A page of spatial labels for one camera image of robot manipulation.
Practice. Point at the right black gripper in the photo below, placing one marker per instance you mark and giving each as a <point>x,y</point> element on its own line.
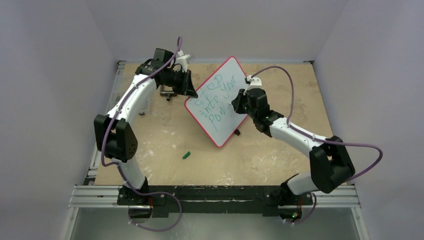
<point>240,101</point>

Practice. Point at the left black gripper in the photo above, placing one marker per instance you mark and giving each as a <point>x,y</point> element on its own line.
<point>187,88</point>

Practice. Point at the pink framed whiteboard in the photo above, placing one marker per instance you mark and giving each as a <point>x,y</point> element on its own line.
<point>213,109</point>

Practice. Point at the green marker cap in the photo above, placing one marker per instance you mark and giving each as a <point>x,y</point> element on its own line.
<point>186,155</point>

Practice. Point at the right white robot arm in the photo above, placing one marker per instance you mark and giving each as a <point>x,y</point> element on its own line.
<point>329,161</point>

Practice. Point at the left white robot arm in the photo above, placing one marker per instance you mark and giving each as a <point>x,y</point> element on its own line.
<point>115,138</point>

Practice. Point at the clear plastic screw box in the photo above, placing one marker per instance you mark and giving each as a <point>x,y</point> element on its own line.
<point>145,106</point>

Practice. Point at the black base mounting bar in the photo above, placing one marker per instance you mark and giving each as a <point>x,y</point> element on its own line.
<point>267,200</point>

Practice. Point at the dark metal bracket tool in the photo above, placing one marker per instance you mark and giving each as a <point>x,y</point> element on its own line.
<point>167,93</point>

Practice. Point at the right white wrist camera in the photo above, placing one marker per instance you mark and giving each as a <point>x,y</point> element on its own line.
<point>253,82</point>

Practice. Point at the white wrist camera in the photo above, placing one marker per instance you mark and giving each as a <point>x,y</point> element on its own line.
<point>183,60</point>
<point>253,82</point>

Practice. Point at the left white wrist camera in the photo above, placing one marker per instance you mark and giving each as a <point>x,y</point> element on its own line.
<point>183,60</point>

